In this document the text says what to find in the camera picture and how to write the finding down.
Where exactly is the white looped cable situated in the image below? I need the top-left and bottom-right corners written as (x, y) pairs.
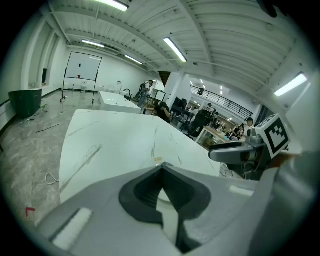
top-left (44, 172), bottom-right (61, 185)

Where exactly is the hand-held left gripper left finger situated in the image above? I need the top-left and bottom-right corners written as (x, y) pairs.
top-left (37, 161), bottom-right (181, 256)

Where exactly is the black office chair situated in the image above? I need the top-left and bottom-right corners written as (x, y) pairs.
top-left (187, 109), bottom-right (212, 139)

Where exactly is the thin black rod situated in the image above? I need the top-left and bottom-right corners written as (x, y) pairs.
top-left (35, 123), bottom-right (61, 134)

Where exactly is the white island counter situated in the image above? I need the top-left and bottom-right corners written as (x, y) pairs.
top-left (98, 90), bottom-right (142, 115)

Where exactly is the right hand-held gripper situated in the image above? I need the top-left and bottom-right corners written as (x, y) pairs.
top-left (208, 113), bottom-right (292, 181)

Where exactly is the wooden desk with white legs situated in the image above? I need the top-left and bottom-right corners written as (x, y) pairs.
top-left (195, 125), bottom-right (231, 151)

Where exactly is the ceiling tube light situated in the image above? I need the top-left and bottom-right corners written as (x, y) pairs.
top-left (163, 36), bottom-right (188, 63)
top-left (91, 0), bottom-right (130, 13)
top-left (81, 39), bottom-right (106, 49)
top-left (273, 72), bottom-right (308, 98)
top-left (123, 54), bottom-right (144, 66)

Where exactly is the whiteboard on black stand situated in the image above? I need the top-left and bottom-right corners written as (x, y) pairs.
top-left (59, 51), bottom-right (103, 105)

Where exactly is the white marble table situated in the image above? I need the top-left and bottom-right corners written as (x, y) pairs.
top-left (59, 108), bottom-right (221, 205)

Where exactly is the person's right forearm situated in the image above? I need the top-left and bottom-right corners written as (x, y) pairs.
top-left (271, 151), bottom-right (301, 170)

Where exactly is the dark green round bin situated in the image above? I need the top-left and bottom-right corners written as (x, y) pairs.
top-left (7, 88), bottom-right (43, 119)

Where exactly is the black balcony railing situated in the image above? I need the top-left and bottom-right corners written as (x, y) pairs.
top-left (190, 84), bottom-right (255, 116)

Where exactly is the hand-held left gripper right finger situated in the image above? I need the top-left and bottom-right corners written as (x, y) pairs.
top-left (163, 162), bottom-right (259, 254)

